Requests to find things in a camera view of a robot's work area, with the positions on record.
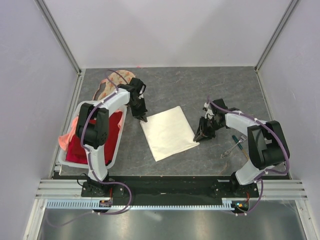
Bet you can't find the white cloth napkin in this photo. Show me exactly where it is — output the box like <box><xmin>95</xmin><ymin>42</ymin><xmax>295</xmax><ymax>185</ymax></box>
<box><xmin>140</xmin><ymin>106</ymin><xmax>199</xmax><ymax>162</ymax></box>

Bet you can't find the green handled wooden spoon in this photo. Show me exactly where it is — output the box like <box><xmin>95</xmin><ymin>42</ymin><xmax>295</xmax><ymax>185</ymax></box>
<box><xmin>232</xmin><ymin>135</ymin><xmax>250</xmax><ymax>161</ymax></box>

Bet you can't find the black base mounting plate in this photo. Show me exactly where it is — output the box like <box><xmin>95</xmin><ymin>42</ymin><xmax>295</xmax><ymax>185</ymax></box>
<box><xmin>56</xmin><ymin>175</ymin><xmax>259</xmax><ymax>204</ymax></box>

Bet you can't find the white slotted cable duct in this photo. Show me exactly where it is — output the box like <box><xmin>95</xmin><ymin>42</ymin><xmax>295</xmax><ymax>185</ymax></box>
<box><xmin>46</xmin><ymin>198</ymin><xmax>249</xmax><ymax>211</ymax></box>

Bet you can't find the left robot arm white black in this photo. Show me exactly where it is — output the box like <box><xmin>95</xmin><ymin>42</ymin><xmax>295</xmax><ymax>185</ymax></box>
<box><xmin>75</xmin><ymin>77</ymin><xmax>148</xmax><ymax>197</ymax></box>

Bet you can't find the pink cloth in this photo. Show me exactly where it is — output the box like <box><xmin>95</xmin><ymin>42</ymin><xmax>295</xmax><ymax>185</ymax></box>
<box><xmin>58</xmin><ymin>116</ymin><xmax>80</xmax><ymax>153</ymax></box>

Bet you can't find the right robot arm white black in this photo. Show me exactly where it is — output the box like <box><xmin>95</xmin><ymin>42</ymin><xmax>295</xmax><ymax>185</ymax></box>
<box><xmin>193</xmin><ymin>98</ymin><xmax>290</xmax><ymax>197</ymax></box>

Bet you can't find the floral beige eye mask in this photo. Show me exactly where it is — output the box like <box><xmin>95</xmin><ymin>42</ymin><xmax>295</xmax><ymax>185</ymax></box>
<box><xmin>92</xmin><ymin>69</ymin><xmax>136</xmax><ymax>101</ymax></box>

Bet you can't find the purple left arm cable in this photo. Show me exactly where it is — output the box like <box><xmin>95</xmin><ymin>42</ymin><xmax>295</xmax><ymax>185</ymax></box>
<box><xmin>79</xmin><ymin>69</ymin><xmax>133</xmax><ymax>186</ymax></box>

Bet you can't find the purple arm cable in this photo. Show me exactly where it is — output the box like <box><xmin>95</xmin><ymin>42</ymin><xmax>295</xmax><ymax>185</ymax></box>
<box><xmin>206</xmin><ymin>94</ymin><xmax>292</xmax><ymax>216</ymax></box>
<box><xmin>79</xmin><ymin>69</ymin><xmax>133</xmax><ymax>186</ymax></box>

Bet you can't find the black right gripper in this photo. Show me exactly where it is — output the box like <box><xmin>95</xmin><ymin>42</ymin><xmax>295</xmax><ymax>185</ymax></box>
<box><xmin>193</xmin><ymin>116</ymin><xmax>224</xmax><ymax>142</ymax></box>

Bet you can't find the red cloth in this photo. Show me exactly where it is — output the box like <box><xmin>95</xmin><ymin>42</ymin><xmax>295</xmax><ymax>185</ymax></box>
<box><xmin>65</xmin><ymin>110</ymin><xmax>123</xmax><ymax>166</ymax></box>

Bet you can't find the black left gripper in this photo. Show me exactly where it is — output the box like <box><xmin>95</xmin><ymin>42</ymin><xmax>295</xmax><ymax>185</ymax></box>
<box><xmin>127</xmin><ymin>97</ymin><xmax>148</xmax><ymax>123</ymax></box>

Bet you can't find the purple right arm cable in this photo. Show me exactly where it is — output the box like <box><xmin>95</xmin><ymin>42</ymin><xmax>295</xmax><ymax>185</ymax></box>
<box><xmin>206</xmin><ymin>94</ymin><xmax>292</xmax><ymax>216</ymax></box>

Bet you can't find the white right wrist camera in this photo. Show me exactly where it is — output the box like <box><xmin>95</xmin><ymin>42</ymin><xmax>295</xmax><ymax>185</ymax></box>
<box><xmin>202</xmin><ymin>102</ymin><xmax>210</xmax><ymax>118</ymax></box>

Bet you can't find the white plastic basket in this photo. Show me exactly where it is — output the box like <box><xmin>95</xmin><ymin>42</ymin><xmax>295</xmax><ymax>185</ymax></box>
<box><xmin>57</xmin><ymin>100</ymin><xmax>127</xmax><ymax>169</ymax></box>

